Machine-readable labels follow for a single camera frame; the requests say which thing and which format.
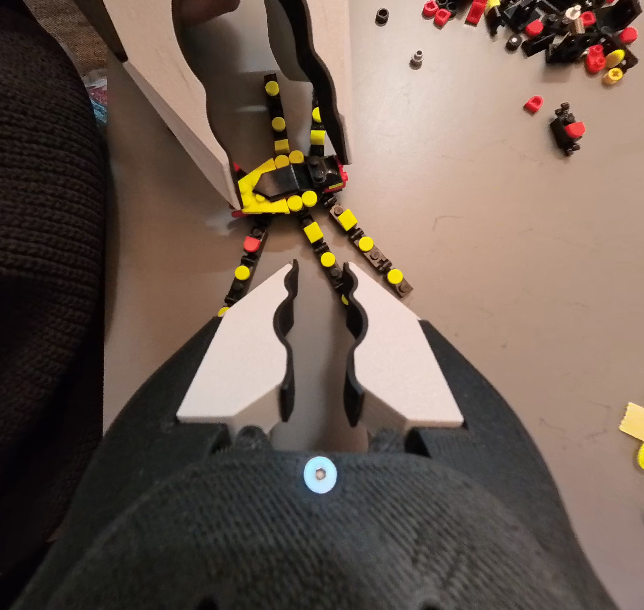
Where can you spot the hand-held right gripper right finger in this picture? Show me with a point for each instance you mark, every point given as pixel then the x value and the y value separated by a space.
pixel 397 358

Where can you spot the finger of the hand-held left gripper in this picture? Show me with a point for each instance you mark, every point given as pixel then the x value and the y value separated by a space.
pixel 166 67
pixel 327 27

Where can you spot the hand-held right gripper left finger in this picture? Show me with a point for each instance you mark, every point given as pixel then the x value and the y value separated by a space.
pixel 241 358

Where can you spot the black yellow lego spider model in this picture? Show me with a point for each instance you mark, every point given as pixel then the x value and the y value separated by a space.
pixel 281 180

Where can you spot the small black round lego piece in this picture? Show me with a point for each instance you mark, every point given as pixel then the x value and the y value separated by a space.
pixel 382 16

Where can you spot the small grey round lego piece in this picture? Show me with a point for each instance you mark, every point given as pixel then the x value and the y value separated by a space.
pixel 416 59

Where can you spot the small red lego piece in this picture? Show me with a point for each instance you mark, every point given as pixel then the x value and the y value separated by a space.
pixel 533 104

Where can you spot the pile of loose lego pieces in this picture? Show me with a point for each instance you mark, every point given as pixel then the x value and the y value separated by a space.
pixel 563 11

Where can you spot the black red lego subassembly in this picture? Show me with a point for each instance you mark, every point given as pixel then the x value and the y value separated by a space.
pixel 566 130

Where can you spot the person's dark knit clothing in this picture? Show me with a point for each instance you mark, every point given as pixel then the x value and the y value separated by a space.
pixel 45 243

